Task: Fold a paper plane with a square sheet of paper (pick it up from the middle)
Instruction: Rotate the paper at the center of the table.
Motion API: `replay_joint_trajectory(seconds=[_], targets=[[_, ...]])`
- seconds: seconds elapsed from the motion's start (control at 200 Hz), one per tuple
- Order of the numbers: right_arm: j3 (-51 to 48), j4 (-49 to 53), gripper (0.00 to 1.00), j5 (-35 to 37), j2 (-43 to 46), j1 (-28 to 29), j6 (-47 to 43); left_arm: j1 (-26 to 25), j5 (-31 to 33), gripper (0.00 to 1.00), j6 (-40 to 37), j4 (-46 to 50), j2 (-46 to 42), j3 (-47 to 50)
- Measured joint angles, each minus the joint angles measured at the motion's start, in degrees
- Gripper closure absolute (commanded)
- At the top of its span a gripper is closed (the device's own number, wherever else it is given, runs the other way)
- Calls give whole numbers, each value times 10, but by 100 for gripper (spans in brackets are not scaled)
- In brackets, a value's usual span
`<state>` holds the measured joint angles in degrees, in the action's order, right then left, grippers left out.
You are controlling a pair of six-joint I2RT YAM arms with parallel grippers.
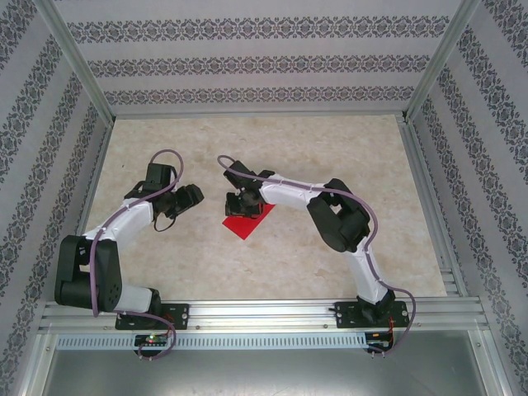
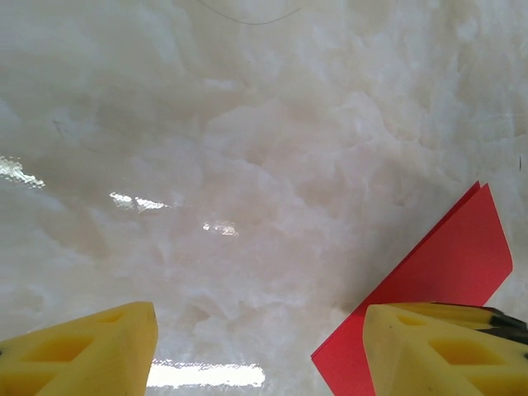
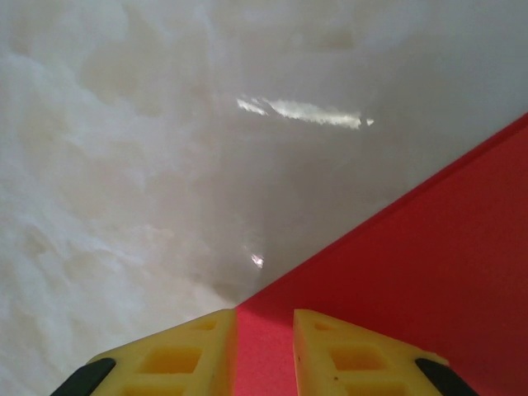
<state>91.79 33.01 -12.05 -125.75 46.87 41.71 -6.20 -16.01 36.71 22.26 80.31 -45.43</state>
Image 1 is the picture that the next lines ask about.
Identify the grey metal panel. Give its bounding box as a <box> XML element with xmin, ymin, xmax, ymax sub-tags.
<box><xmin>36</xmin><ymin>349</ymin><xmax>500</xmax><ymax>396</ymax></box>

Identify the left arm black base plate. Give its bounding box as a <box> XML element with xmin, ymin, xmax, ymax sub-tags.
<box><xmin>115</xmin><ymin>303</ymin><xmax>191</xmax><ymax>330</ymax></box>

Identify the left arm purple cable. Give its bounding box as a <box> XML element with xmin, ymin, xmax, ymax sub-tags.
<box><xmin>90</xmin><ymin>148</ymin><xmax>185</xmax><ymax>361</ymax></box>

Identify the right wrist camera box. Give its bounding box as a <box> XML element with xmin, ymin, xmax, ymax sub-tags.
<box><xmin>224</xmin><ymin>160</ymin><xmax>257</xmax><ymax>189</ymax></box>

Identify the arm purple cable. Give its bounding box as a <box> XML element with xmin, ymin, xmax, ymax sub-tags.
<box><xmin>90</xmin><ymin>148</ymin><xmax>185</xmax><ymax>361</ymax></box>
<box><xmin>217</xmin><ymin>154</ymin><xmax>417</xmax><ymax>358</ymax></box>

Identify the slotted grey cable duct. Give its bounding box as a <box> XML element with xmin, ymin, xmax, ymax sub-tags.
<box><xmin>55</xmin><ymin>332</ymin><xmax>368</xmax><ymax>351</ymax></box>

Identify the aluminium frame side rail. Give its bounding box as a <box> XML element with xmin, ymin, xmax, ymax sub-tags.
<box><xmin>55</xmin><ymin>117</ymin><xmax>116</xmax><ymax>302</ymax></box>
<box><xmin>398</xmin><ymin>117</ymin><xmax>469</xmax><ymax>300</ymax></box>

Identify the aluminium mounting rail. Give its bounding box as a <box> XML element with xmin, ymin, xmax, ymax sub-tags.
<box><xmin>39</xmin><ymin>299</ymin><xmax>490</xmax><ymax>333</ymax></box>

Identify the aluminium frame post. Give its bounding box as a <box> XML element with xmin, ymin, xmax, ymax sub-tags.
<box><xmin>402</xmin><ymin>0</ymin><xmax>483</xmax><ymax>123</ymax></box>
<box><xmin>35</xmin><ymin>0</ymin><xmax>116</xmax><ymax>125</ymax></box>

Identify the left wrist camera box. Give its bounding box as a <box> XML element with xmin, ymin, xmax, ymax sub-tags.
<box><xmin>146</xmin><ymin>163</ymin><xmax>175</xmax><ymax>187</ymax></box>

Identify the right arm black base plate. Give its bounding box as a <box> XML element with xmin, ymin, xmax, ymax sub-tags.
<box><xmin>336</xmin><ymin>299</ymin><xmax>412</xmax><ymax>330</ymax></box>

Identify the aluminium frame rear rail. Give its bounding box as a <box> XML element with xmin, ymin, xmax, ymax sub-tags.
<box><xmin>111</xmin><ymin>110</ymin><xmax>409</xmax><ymax>120</ymax></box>

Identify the circuit board with green light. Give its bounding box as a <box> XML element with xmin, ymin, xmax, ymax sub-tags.
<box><xmin>134</xmin><ymin>334</ymin><xmax>170</xmax><ymax>347</ymax></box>

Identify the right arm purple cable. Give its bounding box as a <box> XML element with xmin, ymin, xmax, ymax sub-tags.
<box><xmin>217</xmin><ymin>154</ymin><xmax>417</xmax><ymax>358</ymax></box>

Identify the small circuit board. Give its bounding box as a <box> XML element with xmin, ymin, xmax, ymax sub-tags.
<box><xmin>366</xmin><ymin>332</ymin><xmax>395</xmax><ymax>351</ymax></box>

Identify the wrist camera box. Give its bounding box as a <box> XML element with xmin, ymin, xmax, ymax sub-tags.
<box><xmin>224</xmin><ymin>160</ymin><xmax>257</xmax><ymax>189</ymax></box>
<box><xmin>146</xmin><ymin>163</ymin><xmax>175</xmax><ymax>187</ymax></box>

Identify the red square paper sheet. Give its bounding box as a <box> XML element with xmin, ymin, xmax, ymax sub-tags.
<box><xmin>221</xmin><ymin>204</ymin><xmax>276</xmax><ymax>241</ymax></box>

